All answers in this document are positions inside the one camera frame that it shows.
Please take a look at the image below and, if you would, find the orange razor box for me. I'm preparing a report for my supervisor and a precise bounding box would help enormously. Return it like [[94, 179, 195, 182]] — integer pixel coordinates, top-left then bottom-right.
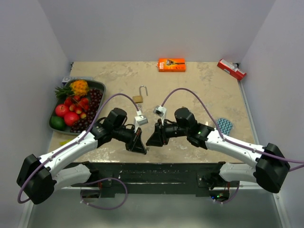
[[157, 58, 186, 72]]

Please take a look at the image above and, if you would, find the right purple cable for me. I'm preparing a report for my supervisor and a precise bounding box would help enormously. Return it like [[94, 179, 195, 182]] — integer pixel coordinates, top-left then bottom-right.
[[161, 87, 304, 171]]

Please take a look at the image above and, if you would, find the green lime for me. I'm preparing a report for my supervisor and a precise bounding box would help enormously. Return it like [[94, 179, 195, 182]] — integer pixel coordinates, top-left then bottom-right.
[[51, 116, 66, 131]]

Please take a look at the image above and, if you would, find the red white box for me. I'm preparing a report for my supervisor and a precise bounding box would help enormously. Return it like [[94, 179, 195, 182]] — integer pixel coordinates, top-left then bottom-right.
[[217, 59, 247, 81]]

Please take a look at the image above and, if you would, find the blue zigzag patterned pouch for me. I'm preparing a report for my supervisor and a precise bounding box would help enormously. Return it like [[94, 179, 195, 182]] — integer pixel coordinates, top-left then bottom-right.
[[217, 118, 233, 136]]

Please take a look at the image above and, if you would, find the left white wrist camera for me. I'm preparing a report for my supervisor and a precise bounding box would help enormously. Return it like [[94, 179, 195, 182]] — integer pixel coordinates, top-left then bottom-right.
[[133, 110, 148, 132]]

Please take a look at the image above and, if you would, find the yellow green bottle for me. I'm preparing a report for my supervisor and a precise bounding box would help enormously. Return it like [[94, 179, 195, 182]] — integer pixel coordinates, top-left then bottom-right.
[[59, 139, 71, 146]]

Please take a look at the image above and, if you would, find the brass padlock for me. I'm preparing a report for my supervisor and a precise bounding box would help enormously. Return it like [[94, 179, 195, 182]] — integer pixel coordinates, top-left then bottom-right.
[[133, 85, 148, 104]]

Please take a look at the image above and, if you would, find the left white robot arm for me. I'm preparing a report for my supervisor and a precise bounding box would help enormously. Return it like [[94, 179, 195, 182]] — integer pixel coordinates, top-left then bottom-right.
[[17, 108, 148, 204]]

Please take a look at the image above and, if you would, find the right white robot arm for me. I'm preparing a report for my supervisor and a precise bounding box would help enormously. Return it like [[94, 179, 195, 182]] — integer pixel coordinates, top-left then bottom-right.
[[146, 106, 290, 193]]

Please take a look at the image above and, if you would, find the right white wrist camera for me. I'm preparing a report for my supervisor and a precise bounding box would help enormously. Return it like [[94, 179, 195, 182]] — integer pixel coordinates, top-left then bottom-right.
[[153, 105, 167, 124]]

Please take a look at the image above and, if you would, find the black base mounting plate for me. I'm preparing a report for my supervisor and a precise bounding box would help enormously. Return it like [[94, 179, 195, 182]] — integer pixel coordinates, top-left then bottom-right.
[[83, 161, 238, 198]]

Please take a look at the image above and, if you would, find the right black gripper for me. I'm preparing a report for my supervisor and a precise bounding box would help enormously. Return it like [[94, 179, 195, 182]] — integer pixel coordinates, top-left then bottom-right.
[[146, 119, 189, 147]]

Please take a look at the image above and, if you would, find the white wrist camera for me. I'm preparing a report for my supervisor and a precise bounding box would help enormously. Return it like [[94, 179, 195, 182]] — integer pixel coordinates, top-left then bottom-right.
[[153, 105, 167, 124], [133, 110, 148, 132]]

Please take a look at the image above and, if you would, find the red apple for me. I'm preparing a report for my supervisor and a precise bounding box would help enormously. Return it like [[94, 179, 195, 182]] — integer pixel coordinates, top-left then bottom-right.
[[64, 112, 79, 126], [55, 104, 70, 118]]

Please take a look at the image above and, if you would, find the small white blue box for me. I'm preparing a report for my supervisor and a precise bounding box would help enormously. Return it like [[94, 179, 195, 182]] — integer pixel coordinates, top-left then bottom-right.
[[62, 76, 94, 85]]

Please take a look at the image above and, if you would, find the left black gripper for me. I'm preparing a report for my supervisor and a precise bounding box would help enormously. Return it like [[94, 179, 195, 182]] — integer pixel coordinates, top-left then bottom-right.
[[113, 125, 147, 154]]

